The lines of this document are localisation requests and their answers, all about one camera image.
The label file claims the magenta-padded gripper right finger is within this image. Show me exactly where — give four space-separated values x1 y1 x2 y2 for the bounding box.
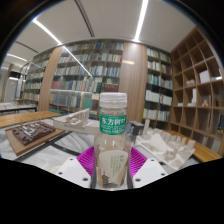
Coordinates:
128 146 169 189

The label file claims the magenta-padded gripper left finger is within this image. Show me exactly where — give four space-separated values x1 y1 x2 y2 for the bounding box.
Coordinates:
54 145 98 189

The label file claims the clear green-labelled drink bottle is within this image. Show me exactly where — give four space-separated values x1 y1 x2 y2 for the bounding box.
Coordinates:
93 92 133 191

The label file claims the white sprawling architectural model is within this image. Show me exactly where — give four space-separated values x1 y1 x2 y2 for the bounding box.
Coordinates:
134 128 197 171

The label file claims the dark grey building model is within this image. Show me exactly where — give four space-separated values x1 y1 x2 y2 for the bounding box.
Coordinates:
128 120 145 136

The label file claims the white stepped architectural model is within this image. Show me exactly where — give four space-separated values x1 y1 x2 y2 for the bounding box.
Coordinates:
52 107 101 135

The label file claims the brown building model on board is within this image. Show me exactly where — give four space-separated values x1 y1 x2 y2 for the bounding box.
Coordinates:
4 120 66 157

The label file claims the narrow book-filled shelf unit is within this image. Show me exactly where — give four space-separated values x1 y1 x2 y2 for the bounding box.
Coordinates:
143 46 174 123

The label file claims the wooden cubby shelf unit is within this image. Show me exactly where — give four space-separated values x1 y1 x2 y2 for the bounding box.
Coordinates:
168 26 224 156

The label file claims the wide book-filled shelf unit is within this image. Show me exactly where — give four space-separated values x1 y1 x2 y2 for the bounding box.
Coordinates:
21 39 124 116

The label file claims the straight ceiling light strip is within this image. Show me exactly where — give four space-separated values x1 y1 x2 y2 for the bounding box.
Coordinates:
133 0 150 43

